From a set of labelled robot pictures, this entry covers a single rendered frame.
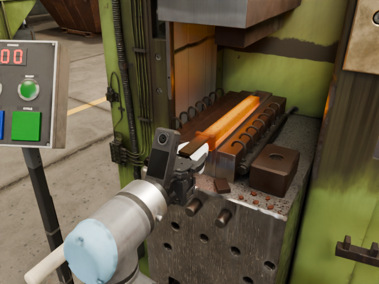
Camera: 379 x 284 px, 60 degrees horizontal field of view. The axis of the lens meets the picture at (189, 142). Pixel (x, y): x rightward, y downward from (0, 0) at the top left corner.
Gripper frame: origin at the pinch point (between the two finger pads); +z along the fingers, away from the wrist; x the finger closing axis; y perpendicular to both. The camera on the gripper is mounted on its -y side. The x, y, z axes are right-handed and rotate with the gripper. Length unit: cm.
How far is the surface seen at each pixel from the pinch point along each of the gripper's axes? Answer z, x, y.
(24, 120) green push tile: -12.8, -44.4, -0.2
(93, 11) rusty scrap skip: 431, -462, 56
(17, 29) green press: 261, -453, 60
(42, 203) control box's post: -7, -57, 36
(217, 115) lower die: 21.3, -5.9, 3.2
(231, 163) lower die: 3.0, 6.6, 5.2
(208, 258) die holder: -3.3, 4.6, 31.7
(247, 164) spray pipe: 4.8, 9.8, 5.3
